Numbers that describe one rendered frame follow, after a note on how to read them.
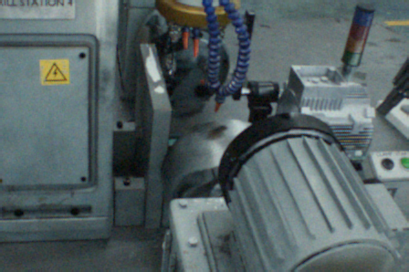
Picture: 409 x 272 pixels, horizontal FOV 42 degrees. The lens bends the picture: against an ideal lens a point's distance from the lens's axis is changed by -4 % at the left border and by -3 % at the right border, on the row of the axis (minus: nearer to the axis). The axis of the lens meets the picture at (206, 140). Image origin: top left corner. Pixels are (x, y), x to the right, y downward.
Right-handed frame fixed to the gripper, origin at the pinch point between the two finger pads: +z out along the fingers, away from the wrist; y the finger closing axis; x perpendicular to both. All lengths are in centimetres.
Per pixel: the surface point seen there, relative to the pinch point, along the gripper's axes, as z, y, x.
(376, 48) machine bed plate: 0, -93, 61
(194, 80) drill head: 31, -27, -33
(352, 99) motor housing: 5.1, -2.3, -8.0
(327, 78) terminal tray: 5.2, -6.6, -15.1
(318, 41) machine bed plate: 14, -98, 38
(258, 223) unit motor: 11, 58, -57
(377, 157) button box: 8.4, 17.6, -8.1
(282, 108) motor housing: 20.3, -13.4, -14.4
